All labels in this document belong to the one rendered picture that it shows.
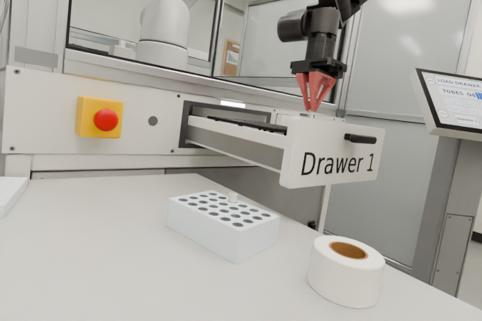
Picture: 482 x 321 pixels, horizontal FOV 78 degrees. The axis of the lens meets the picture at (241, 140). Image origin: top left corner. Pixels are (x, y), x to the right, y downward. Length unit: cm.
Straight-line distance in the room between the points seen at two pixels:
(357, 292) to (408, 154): 203
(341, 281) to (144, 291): 18
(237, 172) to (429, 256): 100
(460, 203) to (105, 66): 140
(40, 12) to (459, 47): 217
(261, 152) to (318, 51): 24
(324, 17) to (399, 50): 181
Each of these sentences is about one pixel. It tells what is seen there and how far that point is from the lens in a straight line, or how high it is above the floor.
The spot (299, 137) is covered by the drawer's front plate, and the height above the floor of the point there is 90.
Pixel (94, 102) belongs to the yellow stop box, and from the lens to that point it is 59.
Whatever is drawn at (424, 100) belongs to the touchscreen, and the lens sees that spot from 137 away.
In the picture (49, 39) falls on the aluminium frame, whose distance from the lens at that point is 63.
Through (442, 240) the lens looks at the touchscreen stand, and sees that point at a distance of 156.
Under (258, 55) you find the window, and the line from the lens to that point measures 87.
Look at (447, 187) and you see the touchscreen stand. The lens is 151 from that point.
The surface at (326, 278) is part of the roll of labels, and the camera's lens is 32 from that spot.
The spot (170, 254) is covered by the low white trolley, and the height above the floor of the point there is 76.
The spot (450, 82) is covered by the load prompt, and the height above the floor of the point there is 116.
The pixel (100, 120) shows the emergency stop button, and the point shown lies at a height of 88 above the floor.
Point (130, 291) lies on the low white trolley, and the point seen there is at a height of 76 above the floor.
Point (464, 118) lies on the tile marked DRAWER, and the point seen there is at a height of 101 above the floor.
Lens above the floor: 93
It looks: 6 degrees down
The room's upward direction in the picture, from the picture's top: 8 degrees clockwise
